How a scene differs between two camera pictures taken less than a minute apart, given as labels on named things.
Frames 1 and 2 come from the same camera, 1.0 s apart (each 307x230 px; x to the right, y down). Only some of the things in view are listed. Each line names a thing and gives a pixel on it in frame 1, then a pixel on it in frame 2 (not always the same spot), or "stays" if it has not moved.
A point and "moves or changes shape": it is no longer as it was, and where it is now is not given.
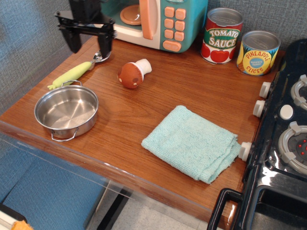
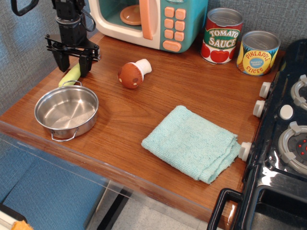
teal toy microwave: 171,26 stays
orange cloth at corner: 21,225 stays
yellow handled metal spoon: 97,58 moves or changes shape
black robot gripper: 86,15 to 72,38
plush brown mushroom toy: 130,74 stays
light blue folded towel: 196,147 stays
